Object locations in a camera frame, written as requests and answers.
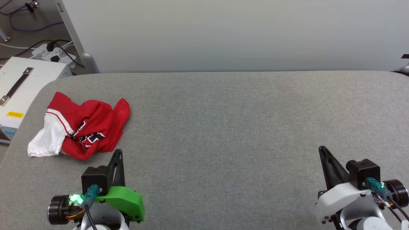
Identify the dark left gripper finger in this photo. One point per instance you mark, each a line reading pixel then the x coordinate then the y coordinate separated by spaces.
pixel 111 167
pixel 121 175

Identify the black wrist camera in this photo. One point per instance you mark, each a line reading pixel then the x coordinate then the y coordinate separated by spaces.
pixel 94 179
pixel 364 171

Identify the black clamp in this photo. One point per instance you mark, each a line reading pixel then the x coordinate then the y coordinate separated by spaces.
pixel 31 6

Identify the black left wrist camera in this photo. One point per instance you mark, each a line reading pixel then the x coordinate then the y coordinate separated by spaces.
pixel 94 179

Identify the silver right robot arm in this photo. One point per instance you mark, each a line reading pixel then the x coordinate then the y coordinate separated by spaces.
pixel 370 224

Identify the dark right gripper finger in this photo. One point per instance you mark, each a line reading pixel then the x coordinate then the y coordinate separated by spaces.
pixel 339 171
pixel 326 174

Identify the white power strip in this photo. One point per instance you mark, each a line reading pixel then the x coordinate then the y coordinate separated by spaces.
pixel 41 54

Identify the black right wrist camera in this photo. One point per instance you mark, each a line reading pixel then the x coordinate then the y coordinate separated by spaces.
pixel 364 171

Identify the yellow warning label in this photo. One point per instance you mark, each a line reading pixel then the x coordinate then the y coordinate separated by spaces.
pixel 15 114

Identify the white metal equipment box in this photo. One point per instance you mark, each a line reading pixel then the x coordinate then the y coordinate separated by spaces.
pixel 38 76

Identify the black power plug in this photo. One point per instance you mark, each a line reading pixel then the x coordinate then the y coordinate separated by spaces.
pixel 55 59
pixel 50 47

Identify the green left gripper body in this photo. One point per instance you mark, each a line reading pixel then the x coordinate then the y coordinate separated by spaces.
pixel 124 199

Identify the red white basketball jersey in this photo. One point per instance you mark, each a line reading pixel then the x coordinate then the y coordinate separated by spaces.
pixel 96 121

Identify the grey metal stand leg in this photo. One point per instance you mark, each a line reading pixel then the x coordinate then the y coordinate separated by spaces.
pixel 4 36

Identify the white partition panel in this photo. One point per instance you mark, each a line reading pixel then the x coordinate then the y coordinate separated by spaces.
pixel 223 32

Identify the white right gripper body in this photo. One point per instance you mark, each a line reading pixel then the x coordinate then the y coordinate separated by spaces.
pixel 345 201

